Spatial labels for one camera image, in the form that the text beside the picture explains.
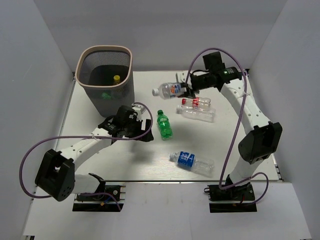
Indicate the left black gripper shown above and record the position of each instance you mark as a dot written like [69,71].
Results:
[139,122]

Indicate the yellow cap clear bottle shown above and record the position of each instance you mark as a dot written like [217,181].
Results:
[116,79]

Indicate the white cap clear bottle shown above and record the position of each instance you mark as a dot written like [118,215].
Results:
[194,113]

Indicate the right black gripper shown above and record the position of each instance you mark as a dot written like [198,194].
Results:
[188,93]

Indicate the green soda bottle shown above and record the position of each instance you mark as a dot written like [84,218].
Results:
[106,95]
[164,126]

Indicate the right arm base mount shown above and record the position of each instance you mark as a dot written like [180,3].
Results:
[237,199]

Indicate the blue label clear bottle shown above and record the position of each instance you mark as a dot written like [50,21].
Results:
[193,163]

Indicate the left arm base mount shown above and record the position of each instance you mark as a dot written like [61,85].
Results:
[111,199]

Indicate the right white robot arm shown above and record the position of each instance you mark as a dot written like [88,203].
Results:
[262,136]

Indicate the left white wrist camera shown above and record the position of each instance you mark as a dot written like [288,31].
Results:
[138,109]

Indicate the green soda bottle front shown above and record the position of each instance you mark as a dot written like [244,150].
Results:
[164,126]

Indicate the red cap clear bottle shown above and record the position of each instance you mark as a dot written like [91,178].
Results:
[196,101]

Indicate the orange blue label bottle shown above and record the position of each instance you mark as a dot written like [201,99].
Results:
[168,91]

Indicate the grey ribbed waste bin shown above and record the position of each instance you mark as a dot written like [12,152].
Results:
[95,70]

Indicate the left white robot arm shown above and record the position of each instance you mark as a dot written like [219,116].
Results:
[57,172]

